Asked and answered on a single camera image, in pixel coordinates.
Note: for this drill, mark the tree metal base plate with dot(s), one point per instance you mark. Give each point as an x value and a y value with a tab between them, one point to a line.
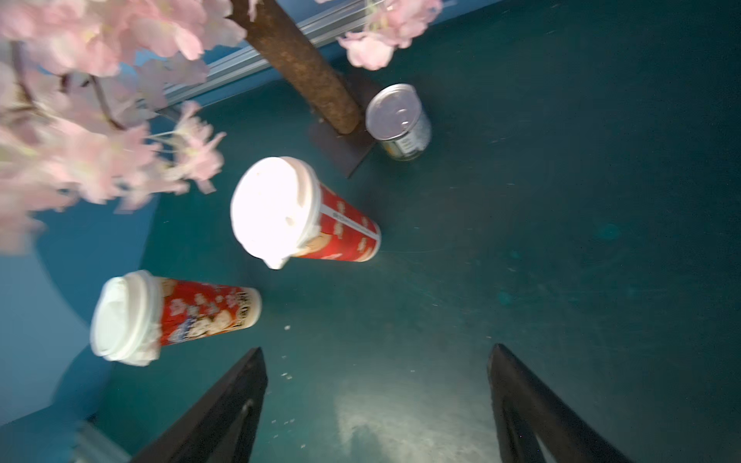
347	152

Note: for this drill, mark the white cup lid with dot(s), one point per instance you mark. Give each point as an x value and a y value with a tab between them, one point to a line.
126	325
275	209

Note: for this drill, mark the red paper cup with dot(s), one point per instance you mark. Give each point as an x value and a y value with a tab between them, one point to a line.
192	311
344	233

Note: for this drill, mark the pink cherry blossom tree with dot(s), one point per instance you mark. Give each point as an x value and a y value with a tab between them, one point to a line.
81	81

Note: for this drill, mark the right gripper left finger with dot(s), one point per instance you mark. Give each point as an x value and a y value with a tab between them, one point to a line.
222	425

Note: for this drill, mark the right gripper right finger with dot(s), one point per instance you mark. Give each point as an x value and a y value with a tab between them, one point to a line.
530	418

